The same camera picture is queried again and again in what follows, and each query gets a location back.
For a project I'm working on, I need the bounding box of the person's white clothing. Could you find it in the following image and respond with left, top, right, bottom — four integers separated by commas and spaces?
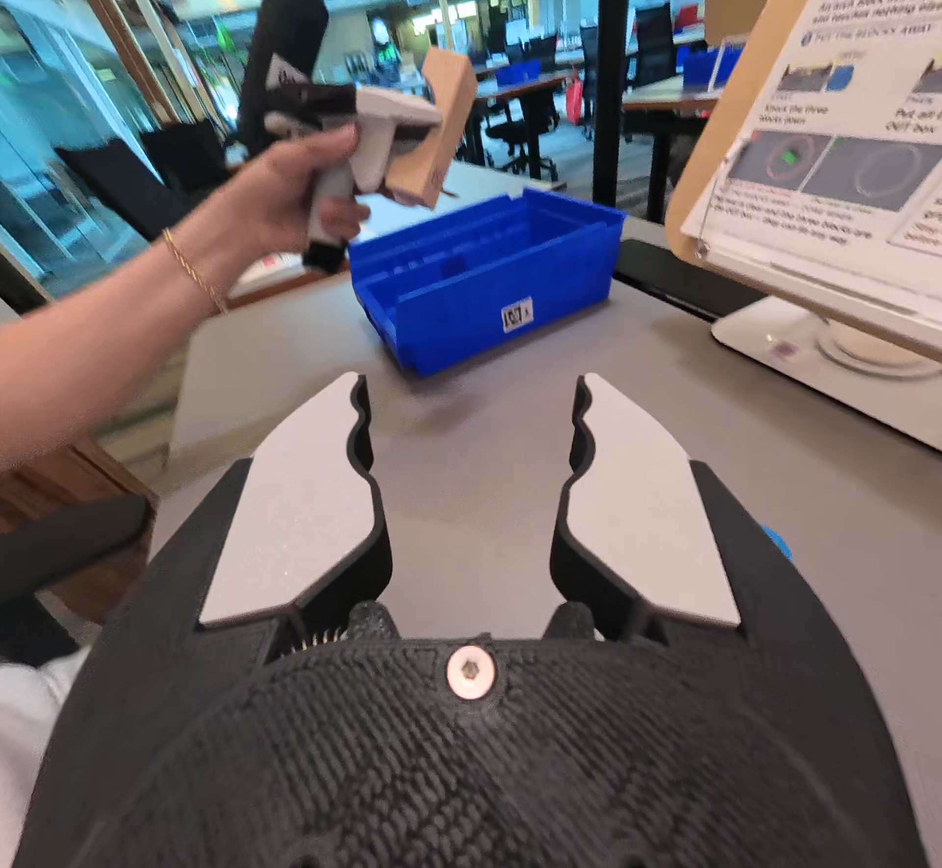
0, 643, 93, 868

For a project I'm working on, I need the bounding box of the person's left hand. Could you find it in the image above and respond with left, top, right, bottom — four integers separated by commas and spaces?
187, 124, 372, 295

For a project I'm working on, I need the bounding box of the blue plastic bin with label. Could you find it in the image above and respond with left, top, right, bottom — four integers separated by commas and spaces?
347, 187, 627, 378

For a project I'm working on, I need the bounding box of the instruction sheet on stand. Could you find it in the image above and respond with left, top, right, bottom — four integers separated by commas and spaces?
664, 0, 942, 363

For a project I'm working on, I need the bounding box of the person's left forearm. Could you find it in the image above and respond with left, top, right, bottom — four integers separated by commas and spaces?
0, 231, 225, 472

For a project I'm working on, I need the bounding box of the gold chain bracelet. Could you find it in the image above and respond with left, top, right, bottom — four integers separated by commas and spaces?
162, 227, 231, 315

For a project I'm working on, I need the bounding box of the black chair armrest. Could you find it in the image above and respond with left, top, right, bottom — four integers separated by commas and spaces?
0, 491, 153, 608

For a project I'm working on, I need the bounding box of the white stand base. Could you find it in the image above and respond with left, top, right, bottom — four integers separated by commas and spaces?
710, 294, 942, 454

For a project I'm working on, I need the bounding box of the wooden arch block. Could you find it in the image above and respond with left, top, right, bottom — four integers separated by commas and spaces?
385, 48, 479, 212

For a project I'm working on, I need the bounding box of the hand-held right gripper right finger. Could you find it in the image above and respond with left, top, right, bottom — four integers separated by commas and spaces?
549, 372, 742, 642

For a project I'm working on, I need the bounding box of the printed instruction sheet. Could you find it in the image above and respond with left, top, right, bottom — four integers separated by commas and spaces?
680, 0, 942, 273

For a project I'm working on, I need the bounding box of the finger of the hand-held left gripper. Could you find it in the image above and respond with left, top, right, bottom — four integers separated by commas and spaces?
357, 88, 444, 150

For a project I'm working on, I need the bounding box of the black office chair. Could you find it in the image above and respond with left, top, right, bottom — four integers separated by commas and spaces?
482, 35, 562, 182
628, 0, 680, 91

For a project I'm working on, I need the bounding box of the wooden office desk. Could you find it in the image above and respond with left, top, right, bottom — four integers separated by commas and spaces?
471, 70, 584, 170
620, 74, 726, 223

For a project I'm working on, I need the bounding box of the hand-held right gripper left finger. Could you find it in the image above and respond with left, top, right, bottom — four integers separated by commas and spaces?
197, 371, 394, 637

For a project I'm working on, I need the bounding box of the black pole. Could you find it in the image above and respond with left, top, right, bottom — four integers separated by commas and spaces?
592, 0, 636, 208

